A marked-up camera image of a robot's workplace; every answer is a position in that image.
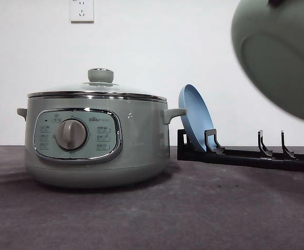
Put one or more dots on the green plate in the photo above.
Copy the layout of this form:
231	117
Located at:
268	37

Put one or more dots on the black dish rack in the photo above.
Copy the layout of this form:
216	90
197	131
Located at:
287	160

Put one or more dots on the grey table cloth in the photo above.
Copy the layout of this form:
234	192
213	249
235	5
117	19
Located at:
197	205

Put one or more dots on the white wall socket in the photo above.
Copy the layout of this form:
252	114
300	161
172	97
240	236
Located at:
81	11

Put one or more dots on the green electric steamer pot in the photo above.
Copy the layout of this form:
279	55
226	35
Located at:
96	142

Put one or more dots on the blue plate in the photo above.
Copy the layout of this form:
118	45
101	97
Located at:
198	118

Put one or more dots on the glass lid with green knob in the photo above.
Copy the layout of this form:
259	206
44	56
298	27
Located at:
100	83

